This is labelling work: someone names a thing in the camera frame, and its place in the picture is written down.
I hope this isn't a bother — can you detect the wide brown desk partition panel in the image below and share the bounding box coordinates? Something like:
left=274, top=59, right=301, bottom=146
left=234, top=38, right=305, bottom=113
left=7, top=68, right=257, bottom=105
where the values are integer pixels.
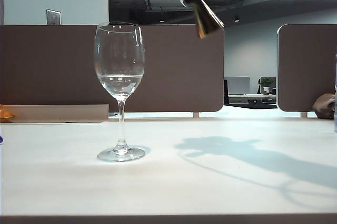
left=0, top=24, right=225, bottom=113

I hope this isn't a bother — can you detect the gold metal jigger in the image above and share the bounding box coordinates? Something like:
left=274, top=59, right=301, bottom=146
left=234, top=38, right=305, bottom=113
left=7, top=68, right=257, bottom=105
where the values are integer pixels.
left=193, top=0, right=225, bottom=39

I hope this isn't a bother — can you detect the clear wine glass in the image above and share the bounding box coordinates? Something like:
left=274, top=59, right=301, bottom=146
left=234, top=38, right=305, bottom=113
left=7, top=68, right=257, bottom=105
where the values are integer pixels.
left=93, top=21, right=146, bottom=163

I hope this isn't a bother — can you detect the brown crumpled bag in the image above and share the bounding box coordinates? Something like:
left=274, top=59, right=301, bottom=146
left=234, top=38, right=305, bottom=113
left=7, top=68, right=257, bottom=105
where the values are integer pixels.
left=312, top=93, right=337, bottom=119

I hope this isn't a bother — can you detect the orange round object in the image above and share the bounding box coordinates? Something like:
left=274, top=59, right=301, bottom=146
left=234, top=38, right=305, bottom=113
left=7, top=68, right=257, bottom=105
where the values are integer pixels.
left=0, top=104, right=15, bottom=123

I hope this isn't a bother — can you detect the green potted plant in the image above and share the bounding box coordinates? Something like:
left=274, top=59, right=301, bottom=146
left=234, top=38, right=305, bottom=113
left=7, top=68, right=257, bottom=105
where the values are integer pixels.
left=259, top=76, right=276, bottom=95

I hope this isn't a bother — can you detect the beige cable tray flap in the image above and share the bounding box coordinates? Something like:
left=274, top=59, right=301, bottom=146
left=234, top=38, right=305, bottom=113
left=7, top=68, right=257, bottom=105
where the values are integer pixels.
left=0, top=104, right=110, bottom=124

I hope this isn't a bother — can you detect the black office chair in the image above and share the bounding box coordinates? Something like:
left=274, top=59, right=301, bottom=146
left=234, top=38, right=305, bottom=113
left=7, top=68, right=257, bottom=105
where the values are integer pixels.
left=223, top=79, right=230, bottom=105

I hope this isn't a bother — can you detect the grey background desk divider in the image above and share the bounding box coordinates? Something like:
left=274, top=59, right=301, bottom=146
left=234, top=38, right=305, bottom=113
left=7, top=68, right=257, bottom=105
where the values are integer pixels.
left=227, top=76, right=250, bottom=95

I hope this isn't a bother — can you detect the grey wall switch plate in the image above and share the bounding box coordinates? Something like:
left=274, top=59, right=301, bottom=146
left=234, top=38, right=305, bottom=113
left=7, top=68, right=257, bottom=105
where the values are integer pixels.
left=46, top=9, right=62, bottom=25

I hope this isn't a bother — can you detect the rounded brown desk partition panel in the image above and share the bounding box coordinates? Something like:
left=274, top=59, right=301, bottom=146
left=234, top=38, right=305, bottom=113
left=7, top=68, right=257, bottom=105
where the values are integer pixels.
left=276, top=23, right=337, bottom=113

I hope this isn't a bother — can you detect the white background desk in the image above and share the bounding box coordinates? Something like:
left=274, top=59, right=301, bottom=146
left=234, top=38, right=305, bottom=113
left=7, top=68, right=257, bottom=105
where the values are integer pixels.
left=227, top=93, right=277, bottom=104

